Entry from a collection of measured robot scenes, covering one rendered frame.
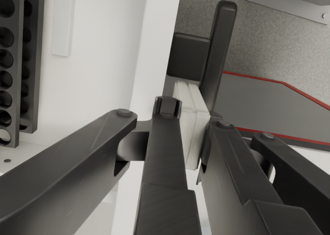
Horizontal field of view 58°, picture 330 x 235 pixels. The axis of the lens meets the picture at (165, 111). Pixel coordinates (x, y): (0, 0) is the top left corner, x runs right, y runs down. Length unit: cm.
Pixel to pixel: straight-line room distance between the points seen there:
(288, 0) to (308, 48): 19
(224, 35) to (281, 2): 97
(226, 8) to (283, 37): 99
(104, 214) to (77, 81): 21
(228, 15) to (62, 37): 14
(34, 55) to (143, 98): 11
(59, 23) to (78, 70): 4
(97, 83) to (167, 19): 12
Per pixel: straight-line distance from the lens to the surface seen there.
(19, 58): 23
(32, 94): 26
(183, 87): 18
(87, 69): 28
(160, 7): 17
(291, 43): 119
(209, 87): 19
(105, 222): 44
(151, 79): 17
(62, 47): 27
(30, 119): 26
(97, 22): 27
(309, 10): 119
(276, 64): 118
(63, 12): 26
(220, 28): 19
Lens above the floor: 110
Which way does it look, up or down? 73 degrees down
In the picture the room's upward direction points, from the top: 178 degrees counter-clockwise
